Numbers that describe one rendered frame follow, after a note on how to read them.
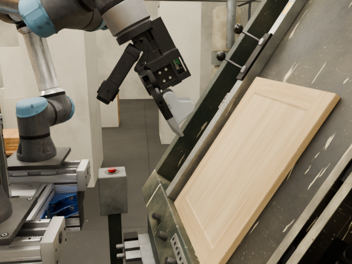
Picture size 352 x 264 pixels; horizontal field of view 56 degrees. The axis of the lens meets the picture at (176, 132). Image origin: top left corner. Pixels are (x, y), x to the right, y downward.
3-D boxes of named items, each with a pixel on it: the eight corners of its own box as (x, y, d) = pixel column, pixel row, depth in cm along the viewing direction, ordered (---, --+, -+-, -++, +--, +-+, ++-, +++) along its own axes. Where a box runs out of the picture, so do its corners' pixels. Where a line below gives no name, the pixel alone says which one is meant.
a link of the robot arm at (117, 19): (99, 14, 53) (104, 18, 61) (113, 41, 54) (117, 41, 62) (140, -9, 52) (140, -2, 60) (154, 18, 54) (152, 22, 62)
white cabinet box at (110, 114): (90, 122, 648) (87, 85, 629) (120, 121, 654) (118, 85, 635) (86, 127, 605) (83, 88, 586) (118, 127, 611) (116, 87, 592)
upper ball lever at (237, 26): (261, 49, 125) (231, 32, 128) (267, 41, 125) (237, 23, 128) (261, 46, 122) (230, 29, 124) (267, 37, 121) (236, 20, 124)
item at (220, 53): (243, 76, 127) (214, 58, 129) (249, 67, 126) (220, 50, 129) (243, 74, 123) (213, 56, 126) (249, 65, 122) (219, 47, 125)
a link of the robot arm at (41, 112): (11, 134, 128) (6, 100, 125) (35, 127, 141) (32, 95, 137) (35, 137, 124) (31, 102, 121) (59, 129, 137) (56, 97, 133)
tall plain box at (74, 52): (56, 160, 433) (43, 20, 388) (103, 158, 439) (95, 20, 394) (36, 189, 347) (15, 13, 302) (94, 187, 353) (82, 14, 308)
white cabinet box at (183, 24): (158, 133, 563) (157, 6, 510) (193, 132, 568) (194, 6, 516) (161, 144, 505) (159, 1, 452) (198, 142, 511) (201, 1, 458)
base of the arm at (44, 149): (10, 163, 126) (7, 138, 124) (24, 150, 141) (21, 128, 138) (51, 161, 128) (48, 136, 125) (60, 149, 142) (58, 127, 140)
